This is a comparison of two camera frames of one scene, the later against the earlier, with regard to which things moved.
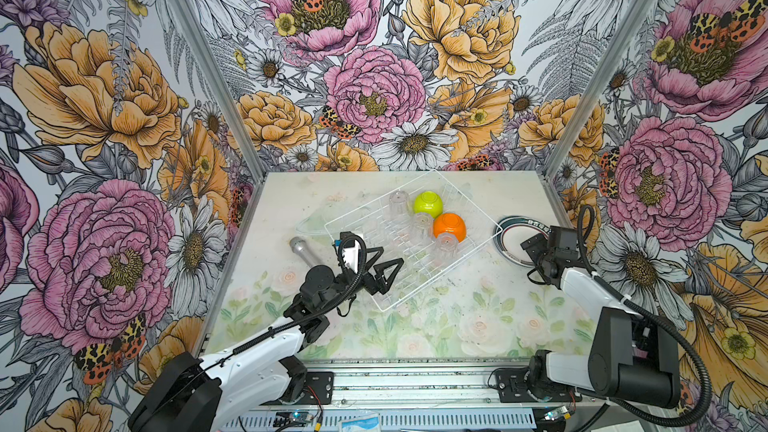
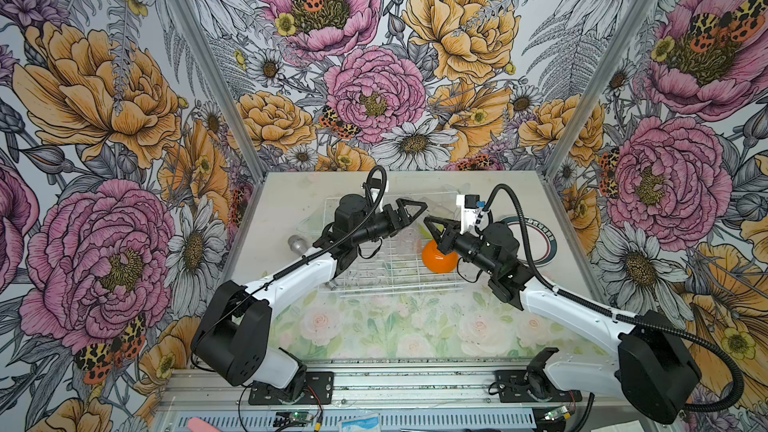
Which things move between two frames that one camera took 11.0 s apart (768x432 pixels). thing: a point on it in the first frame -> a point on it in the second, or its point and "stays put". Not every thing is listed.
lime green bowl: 428,202 -> 424,233
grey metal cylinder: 298,245 stays put
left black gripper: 381,283 -> 403,212
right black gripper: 536,244 -> 446,240
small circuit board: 292,419 stays put
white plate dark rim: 513,231 stays put
